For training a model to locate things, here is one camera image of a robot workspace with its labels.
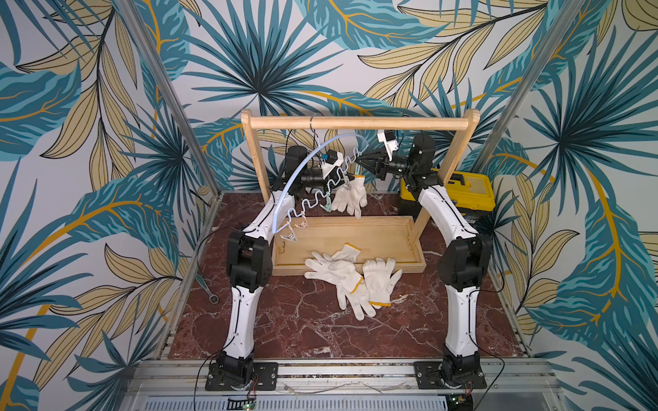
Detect white glove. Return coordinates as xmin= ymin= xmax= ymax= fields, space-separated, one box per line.
xmin=332 ymin=175 xmax=368 ymax=219
xmin=304 ymin=252 xmax=363 ymax=293
xmin=332 ymin=243 xmax=361 ymax=263
xmin=336 ymin=280 xmax=391 ymax=321

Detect light blue clip hanger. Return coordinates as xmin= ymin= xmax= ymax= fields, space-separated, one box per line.
xmin=267 ymin=132 xmax=368 ymax=241

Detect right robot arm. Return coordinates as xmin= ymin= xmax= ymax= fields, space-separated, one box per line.
xmin=356 ymin=130 xmax=492 ymax=389

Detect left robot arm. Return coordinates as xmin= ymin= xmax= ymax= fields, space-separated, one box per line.
xmin=206 ymin=146 xmax=347 ymax=390

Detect green clothespin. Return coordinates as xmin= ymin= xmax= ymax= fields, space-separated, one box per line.
xmin=322 ymin=199 xmax=334 ymax=212

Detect wooden hanging rack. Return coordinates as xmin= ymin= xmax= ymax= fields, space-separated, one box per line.
xmin=240 ymin=109 xmax=481 ymax=277

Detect white glove back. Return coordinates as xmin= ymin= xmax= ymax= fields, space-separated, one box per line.
xmin=332 ymin=243 xmax=361 ymax=263

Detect yellow black toolbox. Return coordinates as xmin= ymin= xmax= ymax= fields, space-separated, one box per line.
xmin=399 ymin=171 xmax=495 ymax=224

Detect white glove bottom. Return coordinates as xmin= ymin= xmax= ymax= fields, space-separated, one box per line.
xmin=336 ymin=280 xmax=391 ymax=321

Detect teal wrench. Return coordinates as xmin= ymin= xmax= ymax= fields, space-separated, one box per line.
xmin=195 ymin=273 xmax=219 ymax=305

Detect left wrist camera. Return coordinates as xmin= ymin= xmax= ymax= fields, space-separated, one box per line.
xmin=320 ymin=150 xmax=344 ymax=180

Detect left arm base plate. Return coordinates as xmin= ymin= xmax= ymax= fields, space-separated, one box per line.
xmin=205 ymin=362 xmax=279 ymax=392

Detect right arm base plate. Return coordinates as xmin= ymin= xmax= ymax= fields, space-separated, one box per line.
xmin=413 ymin=361 xmax=488 ymax=390

